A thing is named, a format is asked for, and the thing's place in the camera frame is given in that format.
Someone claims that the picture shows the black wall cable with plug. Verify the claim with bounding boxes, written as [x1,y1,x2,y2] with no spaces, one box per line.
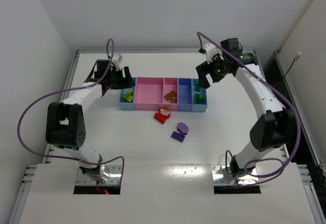
[269,51,303,92]

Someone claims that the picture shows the red flower lego piece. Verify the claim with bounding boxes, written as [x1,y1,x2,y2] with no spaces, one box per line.
[159,108,171,120]

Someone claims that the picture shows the lilac oval lego piece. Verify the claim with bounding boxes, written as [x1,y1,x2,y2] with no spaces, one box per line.
[177,122,189,135]

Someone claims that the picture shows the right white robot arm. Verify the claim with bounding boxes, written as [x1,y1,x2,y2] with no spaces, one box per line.
[196,38,296,177]

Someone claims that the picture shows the lime square lego brick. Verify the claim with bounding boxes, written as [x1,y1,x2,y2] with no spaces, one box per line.
[126,95,133,103]

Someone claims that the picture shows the light blue bin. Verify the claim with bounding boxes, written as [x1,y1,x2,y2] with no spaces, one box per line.
[119,86,135,110]
[191,78,207,113]

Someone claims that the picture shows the green square lego brick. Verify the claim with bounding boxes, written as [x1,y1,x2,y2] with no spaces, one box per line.
[198,95,206,103]

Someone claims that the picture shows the small pink bin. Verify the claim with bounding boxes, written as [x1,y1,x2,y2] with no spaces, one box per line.
[162,77,178,111]

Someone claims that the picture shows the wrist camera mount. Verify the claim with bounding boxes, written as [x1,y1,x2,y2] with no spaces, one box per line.
[112,54,122,70]
[199,43,221,64]

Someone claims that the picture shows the red lego brick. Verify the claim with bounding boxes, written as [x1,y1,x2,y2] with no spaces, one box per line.
[154,112,167,124]

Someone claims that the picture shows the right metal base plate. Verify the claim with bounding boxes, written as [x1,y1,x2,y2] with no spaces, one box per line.
[211,165,259,187]

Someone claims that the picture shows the metal base plate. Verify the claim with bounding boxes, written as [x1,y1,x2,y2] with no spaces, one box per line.
[75,165,122,187]
[211,165,259,187]

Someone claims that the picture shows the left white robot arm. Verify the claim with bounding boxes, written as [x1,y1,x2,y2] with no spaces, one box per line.
[46,54,135,184]

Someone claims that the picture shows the lime long lego brick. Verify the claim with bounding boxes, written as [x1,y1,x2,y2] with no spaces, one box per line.
[125,89,133,96]

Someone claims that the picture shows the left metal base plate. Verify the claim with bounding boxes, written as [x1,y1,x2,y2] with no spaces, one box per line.
[75,165,122,187]

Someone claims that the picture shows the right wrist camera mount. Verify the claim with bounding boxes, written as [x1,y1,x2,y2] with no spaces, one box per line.
[199,43,221,64]

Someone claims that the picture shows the left light blue bin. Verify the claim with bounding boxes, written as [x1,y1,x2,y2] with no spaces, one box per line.
[119,86,135,110]

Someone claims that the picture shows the dark purple lego plate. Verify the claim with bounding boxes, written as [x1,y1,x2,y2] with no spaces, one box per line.
[171,131,185,143]

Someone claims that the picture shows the periwinkle blue bin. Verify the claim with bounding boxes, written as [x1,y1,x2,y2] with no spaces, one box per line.
[177,78,193,111]

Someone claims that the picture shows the right light blue bin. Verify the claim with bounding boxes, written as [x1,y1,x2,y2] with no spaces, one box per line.
[191,78,207,113]

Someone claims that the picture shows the large pink bin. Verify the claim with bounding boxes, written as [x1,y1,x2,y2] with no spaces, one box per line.
[133,77,164,110]

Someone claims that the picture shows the long green lego brick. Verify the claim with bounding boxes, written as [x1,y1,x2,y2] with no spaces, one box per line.
[194,94,201,104]

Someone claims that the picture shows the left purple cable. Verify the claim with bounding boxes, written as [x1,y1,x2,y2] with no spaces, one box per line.
[17,38,125,165]

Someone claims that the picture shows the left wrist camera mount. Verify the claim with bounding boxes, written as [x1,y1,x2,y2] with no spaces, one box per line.
[112,54,122,70]

